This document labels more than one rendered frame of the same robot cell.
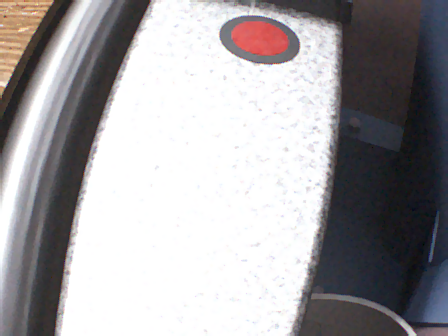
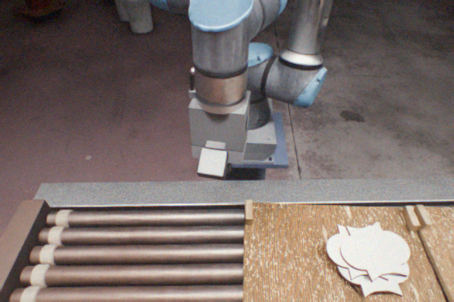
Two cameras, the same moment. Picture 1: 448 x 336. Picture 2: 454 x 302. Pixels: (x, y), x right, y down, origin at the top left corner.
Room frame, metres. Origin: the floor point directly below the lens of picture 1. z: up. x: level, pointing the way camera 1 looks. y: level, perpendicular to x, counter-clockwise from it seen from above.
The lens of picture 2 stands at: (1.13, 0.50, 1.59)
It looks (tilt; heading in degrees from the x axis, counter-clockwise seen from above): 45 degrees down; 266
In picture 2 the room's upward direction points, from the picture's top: straight up
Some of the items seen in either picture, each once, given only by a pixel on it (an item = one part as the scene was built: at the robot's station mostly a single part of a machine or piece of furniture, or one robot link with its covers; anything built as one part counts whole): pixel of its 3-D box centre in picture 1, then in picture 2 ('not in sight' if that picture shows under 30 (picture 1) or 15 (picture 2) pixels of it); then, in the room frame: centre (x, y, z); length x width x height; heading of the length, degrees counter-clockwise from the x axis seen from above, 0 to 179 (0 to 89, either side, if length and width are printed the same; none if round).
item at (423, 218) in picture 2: not in sight; (422, 216); (0.63, 0.10, 0.95); 0.06 x 0.02 x 0.03; 85
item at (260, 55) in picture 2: not in sight; (252, 69); (1.01, -0.31, 1.12); 0.13 x 0.12 x 0.14; 148
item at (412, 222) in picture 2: not in sight; (411, 217); (0.66, 0.10, 0.95); 0.06 x 0.02 x 0.03; 83
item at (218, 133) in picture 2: not in sight; (216, 130); (1.12, 0.12, 1.27); 0.12 x 0.09 x 0.16; 76
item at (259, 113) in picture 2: not in sight; (247, 102); (1.02, -0.31, 1.01); 0.15 x 0.15 x 0.10
